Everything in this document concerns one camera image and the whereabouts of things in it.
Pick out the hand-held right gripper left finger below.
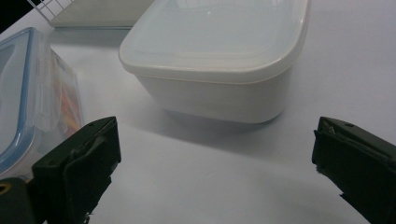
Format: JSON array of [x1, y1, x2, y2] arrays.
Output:
[[31, 116, 122, 224]]

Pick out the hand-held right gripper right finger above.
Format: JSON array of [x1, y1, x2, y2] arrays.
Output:
[[311, 116, 396, 224]]

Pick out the clear container with blue-sealed lid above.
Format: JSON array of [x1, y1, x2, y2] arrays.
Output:
[[0, 26, 85, 181]]

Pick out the white wire shelf rack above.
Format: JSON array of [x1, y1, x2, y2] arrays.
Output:
[[26, 0, 157, 30]]

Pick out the white lidded plastic container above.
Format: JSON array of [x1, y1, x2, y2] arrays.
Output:
[[118, 0, 312, 125]]

